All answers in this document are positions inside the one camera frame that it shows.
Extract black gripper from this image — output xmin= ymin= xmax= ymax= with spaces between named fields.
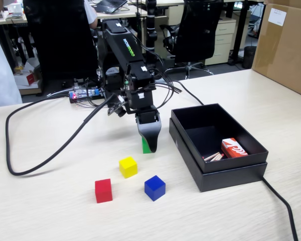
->
xmin=126 ymin=89 xmax=163 ymax=154

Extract green wooden cube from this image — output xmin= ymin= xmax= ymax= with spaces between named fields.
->
xmin=141 ymin=136 xmax=153 ymax=154

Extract yellow wooden cube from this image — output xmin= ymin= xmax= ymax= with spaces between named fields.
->
xmin=118 ymin=156 xmax=138 ymax=179

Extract blue wooden cube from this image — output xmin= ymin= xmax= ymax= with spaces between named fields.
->
xmin=144 ymin=175 xmax=166 ymax=202

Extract red wooden cube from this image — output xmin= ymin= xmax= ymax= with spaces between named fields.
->
xmin=94 ymin=178 xmax=113 ymax=204

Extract controller board with LEDs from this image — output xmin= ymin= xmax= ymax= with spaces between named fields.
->
xmin=69 ymin=85 xmax=103 ymax=104

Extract orange white matchbox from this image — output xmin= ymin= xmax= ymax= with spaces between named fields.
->
xmin=220 ymin=137 xmax=248 ymax=159

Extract black open cardboard box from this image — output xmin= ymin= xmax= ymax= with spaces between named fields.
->
xmin=170 ymin=102 xmax=269 ymax=174

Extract black box lid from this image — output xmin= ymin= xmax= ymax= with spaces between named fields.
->
xmin=169 ymin=117 xmax=268 ymax=193

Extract black pole with white rings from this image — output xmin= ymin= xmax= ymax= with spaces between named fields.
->
xmin=145 ymin=0 xmax=158 ymax=55

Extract black mesh office chair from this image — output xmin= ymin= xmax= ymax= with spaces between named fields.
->
xmin=160 ymin=0 xmax=225 ymax=79

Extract cream drawer cabinet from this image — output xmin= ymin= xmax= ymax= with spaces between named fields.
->
xmin=205 ymin=19 xmax=237 ymax=66

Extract black waste bin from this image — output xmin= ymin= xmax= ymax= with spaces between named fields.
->
xmin=242 ymin=46 xmax=257 ymax=69

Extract light wooden office desk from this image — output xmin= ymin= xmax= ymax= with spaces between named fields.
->
xmin=0 ymin=4 xmax=148 ymax=28
xmin=129 ymin=0 xmax=265 ymax=66

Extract black high-back office chair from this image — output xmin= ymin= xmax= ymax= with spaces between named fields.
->
xmin=22 ymin=0 xmax=99 ymax=83

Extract white red cardboard box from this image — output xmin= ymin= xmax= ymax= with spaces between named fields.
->
xmin=14 ymin=71 xmax=40 ymax=90

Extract black laptop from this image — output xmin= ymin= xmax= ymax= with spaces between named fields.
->
xmin=94 ymin=0 xmax=128 ymax=14

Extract seated person in white shirt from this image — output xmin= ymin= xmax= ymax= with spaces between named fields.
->
xmin=84 ymin=0 xmax=98 ymax=29

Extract large brown cardboard box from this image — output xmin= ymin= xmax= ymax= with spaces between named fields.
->
xmin=250 ymin=0 xmax=301 ymax=100

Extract standing person in light shirt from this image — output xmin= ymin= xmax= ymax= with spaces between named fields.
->
xmin=0 ymin=0 xmax=23 ymax=108

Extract small white box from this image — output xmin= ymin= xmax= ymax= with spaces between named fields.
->
xmin=9 ymin=3 xmax=24 ymax=15

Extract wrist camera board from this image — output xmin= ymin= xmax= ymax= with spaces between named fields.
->
xmin=107 ymin=94 xmax=128 ymax=118

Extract thick black camera cable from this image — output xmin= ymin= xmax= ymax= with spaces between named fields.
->
xmin=5 ymin=93 xmax=116 ymax=176

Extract thick black power cable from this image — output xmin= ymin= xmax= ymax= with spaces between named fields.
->
xmin=163 ymin=80 xmax=299 ymax=241

